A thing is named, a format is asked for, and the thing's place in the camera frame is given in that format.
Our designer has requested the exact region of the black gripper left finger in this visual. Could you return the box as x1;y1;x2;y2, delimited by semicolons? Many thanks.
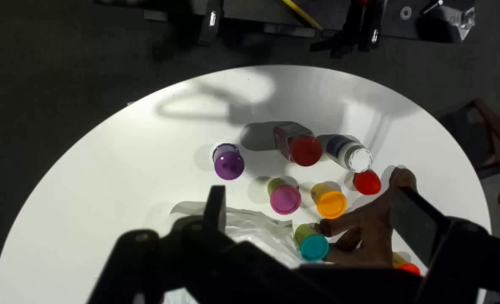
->
87;185;332;304

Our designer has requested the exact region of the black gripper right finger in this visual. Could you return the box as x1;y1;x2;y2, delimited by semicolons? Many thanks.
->
392;188;500;304

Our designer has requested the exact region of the purple lid dough tub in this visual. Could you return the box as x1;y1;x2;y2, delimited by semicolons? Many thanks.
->
212;143;247;183

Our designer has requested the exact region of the yellow-orange lid dough tub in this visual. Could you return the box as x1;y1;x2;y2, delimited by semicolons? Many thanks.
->
310;181;350;222

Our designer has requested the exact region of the red lid spice jar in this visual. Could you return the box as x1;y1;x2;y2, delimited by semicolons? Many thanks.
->
272;124;325;170

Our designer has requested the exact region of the teal lid dough tub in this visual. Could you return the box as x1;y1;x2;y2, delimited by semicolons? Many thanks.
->
293;222;332;264

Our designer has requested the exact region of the white lid supplement bottle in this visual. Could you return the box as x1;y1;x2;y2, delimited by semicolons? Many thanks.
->
318;134;374;175

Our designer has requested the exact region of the red-orange lid dough tub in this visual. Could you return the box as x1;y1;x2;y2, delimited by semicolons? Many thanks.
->
392;252;424;278

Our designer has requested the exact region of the brown plush moose toy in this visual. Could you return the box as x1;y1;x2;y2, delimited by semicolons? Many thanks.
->
316;166;426;269

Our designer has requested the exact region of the wooden chair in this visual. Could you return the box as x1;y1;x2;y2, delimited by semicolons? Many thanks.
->
441;99;500;208

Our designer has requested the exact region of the yellow pencil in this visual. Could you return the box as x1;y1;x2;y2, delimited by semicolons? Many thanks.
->
281;0;325;31

